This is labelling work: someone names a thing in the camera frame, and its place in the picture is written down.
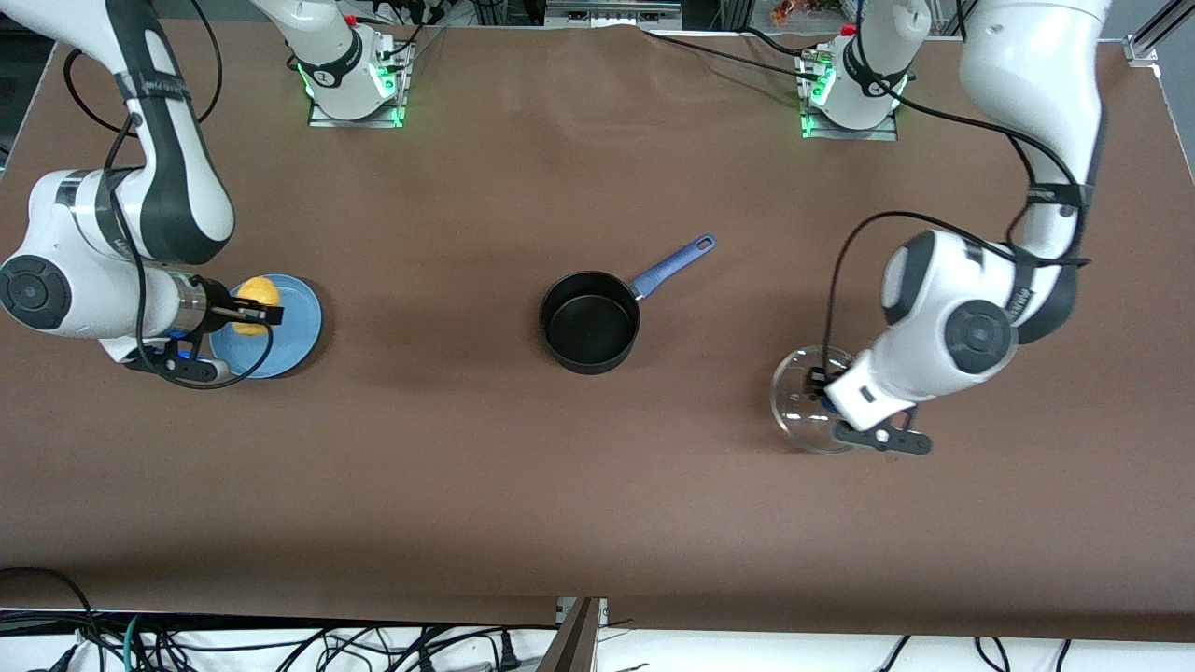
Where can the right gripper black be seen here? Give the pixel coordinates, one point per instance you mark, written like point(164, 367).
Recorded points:
point(220, 307)

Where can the yellow potato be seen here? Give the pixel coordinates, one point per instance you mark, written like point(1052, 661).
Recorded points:
point(257, 287)

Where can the glass lid with blue knob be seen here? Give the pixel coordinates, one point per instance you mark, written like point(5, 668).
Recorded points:
point(794, 411)

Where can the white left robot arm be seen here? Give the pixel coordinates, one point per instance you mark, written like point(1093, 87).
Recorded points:
point(1027, 84)

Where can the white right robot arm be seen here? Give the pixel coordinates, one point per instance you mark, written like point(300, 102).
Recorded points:
point(168, 168)

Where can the blue round plate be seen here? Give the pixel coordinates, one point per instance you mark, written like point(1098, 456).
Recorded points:
point(297, 328)

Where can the brown table cover sheet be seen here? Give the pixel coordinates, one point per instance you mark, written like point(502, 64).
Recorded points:
point(597, 485)

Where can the grey device box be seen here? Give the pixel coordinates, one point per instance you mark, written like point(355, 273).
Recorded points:
point(611, 11)

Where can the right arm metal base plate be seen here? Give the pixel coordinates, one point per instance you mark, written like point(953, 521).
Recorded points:
point(355, 122)

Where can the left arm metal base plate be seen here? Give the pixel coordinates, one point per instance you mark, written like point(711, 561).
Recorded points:
point(850, 133)

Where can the metal frame post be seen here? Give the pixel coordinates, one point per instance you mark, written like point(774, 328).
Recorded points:
point(571, 644)

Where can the aluminium frame profile corner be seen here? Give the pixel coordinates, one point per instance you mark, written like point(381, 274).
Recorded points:
point(1153, 33)

